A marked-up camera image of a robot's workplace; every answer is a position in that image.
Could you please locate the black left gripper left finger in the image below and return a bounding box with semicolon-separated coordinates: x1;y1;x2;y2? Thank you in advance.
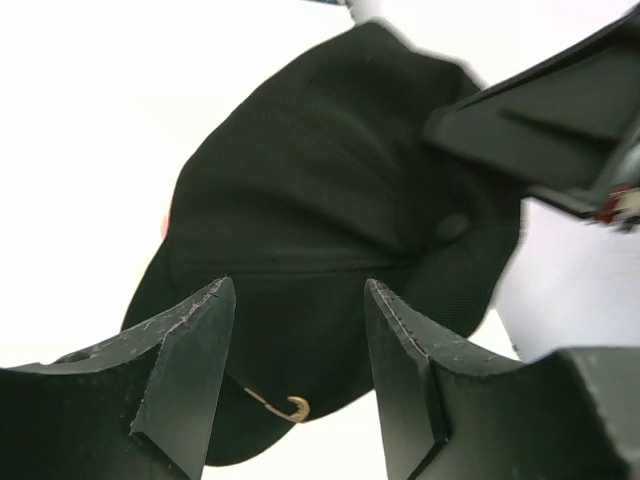
1;278;236;480

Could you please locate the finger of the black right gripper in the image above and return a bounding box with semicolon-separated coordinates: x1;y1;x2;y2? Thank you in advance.
422;9;639;220

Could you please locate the pink baseball cap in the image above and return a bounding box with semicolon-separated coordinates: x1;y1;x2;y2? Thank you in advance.
161;208;170;239

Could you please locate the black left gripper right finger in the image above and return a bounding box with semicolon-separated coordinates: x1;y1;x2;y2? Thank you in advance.
364;280;639;480

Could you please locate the black baseball cap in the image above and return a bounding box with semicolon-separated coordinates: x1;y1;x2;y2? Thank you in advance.
123;22;522;466

